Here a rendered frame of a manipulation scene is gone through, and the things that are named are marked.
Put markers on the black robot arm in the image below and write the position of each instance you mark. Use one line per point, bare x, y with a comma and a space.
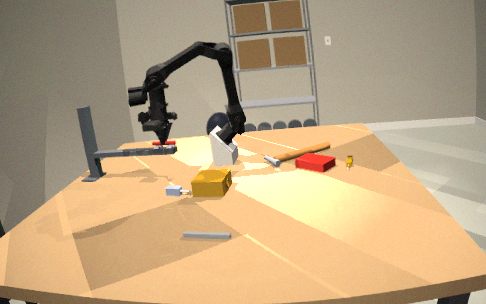
157, 74

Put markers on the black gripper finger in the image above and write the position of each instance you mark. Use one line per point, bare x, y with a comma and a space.
169, 125
161, 134

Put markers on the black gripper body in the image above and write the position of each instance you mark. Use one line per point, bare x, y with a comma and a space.
160, 117

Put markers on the red rectangular block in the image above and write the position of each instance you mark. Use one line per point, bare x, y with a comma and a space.
315, 163

